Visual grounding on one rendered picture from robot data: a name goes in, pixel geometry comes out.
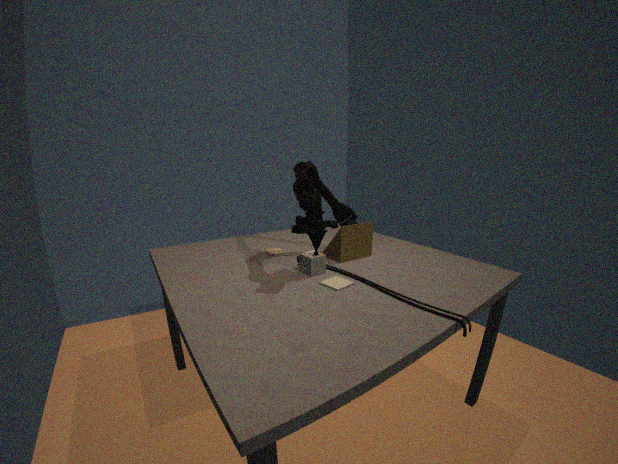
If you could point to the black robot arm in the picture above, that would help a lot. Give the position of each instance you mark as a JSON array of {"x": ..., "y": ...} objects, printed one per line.
[{"x": 307, "y": 179}]

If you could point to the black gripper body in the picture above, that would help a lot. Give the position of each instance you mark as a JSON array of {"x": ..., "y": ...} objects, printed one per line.
[{"x": 314, "y": 223}]

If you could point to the beige flat square panel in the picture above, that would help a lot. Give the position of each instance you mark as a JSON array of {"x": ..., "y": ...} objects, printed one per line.
[{"x": 337, "y": 283}]

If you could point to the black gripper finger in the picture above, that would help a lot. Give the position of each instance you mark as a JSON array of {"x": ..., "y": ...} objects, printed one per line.
[
  {"x": 320, "y": 236},
  {"x": 314, "y": 238}
]

